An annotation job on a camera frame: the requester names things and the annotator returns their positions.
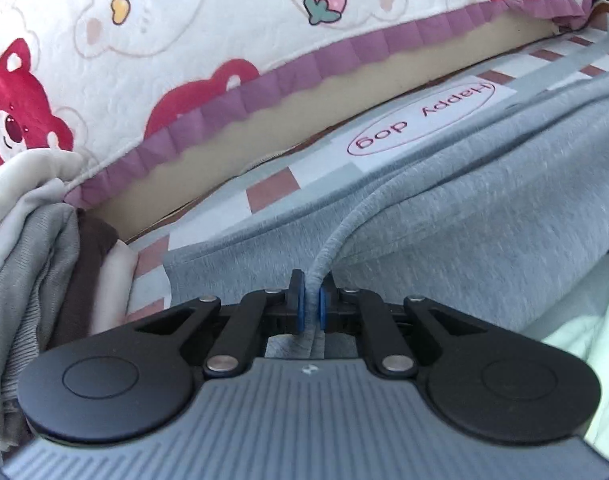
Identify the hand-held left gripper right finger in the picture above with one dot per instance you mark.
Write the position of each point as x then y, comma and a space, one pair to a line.
323, 312

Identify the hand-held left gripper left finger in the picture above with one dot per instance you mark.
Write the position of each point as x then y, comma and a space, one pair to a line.
301, 310

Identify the grey hoodie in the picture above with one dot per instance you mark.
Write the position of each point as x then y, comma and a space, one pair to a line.
459, 220

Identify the checkered rug with dog print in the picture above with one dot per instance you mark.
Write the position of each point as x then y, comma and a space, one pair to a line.
209, 230

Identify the beige mattress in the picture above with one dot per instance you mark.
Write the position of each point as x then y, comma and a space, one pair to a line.
284, 120

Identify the dark brown folded garment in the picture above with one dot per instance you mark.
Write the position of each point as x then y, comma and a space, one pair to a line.
89, 260

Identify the grey knit sweater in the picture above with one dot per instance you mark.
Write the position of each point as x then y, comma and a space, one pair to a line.
29, 310

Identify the light green cloth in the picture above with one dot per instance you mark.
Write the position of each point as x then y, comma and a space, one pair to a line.
599, 335

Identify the white bear-print bedspread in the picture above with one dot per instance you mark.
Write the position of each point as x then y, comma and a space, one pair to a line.
209, 35

